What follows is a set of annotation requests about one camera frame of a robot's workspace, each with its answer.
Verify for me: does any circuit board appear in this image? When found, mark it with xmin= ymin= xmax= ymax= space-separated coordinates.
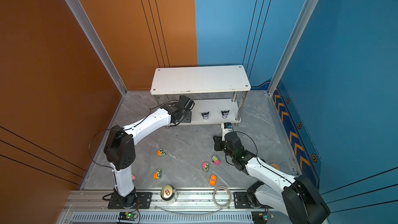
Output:
xmin=118 ymin=212 xmax=140 ymax=224
xmin=251 ymin=212 xmax=275 ymax=224

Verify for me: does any clear coiled tube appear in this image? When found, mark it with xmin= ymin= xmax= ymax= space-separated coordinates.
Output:
xmin=212 ymin=186 xmax=233 ymax=209

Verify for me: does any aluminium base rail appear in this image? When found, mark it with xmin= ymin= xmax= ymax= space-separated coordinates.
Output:
xmin=57 ymin=188 xmax=291 ymax=224

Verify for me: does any black purple figure toy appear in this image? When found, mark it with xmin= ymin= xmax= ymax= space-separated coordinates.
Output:
xmin=221 ymin=110 xmax=230 ymax=119

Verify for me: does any green orange toy car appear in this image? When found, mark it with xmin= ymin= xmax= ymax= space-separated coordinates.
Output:
xmin=157 ymin=149 xmax=166 ymax=157

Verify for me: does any white two-tier shelf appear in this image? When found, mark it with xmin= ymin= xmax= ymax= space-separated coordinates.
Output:
xmin=150 ymin=65 xmax=251 ymax=125

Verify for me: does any right circuit board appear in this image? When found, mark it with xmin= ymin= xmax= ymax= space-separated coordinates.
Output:
xmin=251 ymin=212 xmax=275 ymax=224

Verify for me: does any pink green toy truck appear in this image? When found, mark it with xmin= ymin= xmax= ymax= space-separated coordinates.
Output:
xmin=212 ymin=156 xmax=221 ymax=166

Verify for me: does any metal can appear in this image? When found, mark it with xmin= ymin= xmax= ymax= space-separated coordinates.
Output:
xmin=160 ymin=185 xmax=178 ymax=204

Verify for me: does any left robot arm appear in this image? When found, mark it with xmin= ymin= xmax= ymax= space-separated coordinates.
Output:
xmin=104 ymin=95 xmax=195 ymax=208

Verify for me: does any orange green toy truck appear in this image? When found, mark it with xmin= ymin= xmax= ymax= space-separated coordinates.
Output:
xmin=153 ymin=169 xmax=162 ymax=180

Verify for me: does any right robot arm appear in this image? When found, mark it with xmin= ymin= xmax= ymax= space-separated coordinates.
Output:
xmin=213 ymin=131 xmax=331 ymax=224

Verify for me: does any left circuit board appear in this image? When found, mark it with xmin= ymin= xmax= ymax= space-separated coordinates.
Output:
xmin=118 ymin=212 xmax=140 ymax=224

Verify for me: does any orange tape roll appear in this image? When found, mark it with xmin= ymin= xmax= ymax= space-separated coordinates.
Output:
xmin=270 ymin=163 xmax=279 ymax=170

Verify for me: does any pink green toy car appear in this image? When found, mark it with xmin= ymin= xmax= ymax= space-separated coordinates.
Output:
xmin=202 ymin=162 xmax=209 ymax=172

